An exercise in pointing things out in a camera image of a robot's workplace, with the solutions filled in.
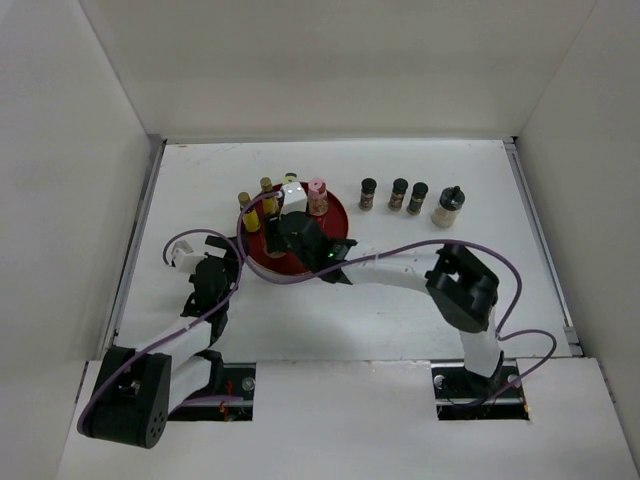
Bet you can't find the black grinder top jar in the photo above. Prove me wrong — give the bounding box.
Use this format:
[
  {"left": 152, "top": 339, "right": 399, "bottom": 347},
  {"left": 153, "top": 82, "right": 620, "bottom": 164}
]
[{"left": 431, "top": 186, "right": 466, "bottom": 228}]

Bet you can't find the black cap spice jar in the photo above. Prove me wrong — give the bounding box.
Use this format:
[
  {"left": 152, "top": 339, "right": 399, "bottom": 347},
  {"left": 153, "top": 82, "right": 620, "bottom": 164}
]
[
  {"left": 406, "top": 182, "right": 429, "bottom": 216},
  {"left": 388, "top": 178, "right": 408, "bottom": 211},
  {"left": 359, "top": 177, "right": 377, "bottom": 211}
]

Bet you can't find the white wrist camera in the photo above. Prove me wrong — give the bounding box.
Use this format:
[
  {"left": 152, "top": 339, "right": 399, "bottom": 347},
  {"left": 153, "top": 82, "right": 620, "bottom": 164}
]
[
  {"left": 280, "top": 182, "right": 307, "bottom": 215},
  {"left": 169, "top": 240, "right": 205, "bottom": 274}
]

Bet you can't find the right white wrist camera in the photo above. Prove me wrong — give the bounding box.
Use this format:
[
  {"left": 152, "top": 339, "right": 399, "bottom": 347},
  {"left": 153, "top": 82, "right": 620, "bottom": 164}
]
[{"left": 280, "top": 182, "right": 307, "bottom": 215}]

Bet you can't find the yellow label bottle front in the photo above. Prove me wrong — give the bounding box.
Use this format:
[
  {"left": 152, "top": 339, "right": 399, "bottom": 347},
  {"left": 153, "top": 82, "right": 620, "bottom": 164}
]
[{"left": 237, "top": 192, "right": 261, "bottom": 233}]

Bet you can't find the yellow label bottle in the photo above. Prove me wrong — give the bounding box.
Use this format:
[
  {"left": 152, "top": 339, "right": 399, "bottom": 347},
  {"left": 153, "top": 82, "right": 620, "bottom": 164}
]
[
  {"left": 260, "top": 177, "right": 279, "bottom": 216},
  {"left": 237, "top": 192, "right": 261, "bottom": 233}
]

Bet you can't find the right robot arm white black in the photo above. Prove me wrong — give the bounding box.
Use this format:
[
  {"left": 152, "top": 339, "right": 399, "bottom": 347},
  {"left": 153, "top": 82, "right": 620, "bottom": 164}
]
[{"left": 276, "top": 212, "right": 503, "bottom": 396}]

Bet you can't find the pink lid spice jar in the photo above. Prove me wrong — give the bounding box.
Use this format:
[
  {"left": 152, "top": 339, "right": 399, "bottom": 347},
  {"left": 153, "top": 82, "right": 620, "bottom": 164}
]
[{"left": 307, "top": 178, "right": 329, "bottom": 217}]

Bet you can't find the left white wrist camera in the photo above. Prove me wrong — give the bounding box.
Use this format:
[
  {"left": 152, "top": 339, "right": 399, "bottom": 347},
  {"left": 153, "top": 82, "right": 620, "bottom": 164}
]
[{"left": 169, "top": 240, "right": 205, "bottom": 274}]

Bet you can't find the red round tray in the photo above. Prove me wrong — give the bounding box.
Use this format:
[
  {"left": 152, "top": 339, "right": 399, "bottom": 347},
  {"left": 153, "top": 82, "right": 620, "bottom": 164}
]
[{"left": 241, "top": 192, "right": 349, "bottom": 276}]

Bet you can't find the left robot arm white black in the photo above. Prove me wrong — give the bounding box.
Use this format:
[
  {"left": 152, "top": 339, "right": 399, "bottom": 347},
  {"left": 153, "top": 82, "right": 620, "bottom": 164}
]
[{"left": 76, "top": 229, "right": 248, "bottom": 449}]

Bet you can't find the cream squeeze bottle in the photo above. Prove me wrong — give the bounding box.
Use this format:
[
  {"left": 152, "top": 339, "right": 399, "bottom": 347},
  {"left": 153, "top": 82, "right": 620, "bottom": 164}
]
[{"left": 283, "top": 172, "right": 298, "bottom": 184}]

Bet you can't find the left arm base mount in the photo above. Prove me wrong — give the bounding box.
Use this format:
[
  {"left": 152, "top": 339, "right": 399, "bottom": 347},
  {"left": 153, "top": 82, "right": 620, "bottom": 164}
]
[{"left": 169, "top": 350, "right": 257, "bottom": 422}]

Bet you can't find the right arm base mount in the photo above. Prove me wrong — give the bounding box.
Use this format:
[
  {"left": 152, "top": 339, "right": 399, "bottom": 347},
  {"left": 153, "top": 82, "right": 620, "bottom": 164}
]
[{"left": 431, "top": 361, "right": 529, "bottom": 421}]

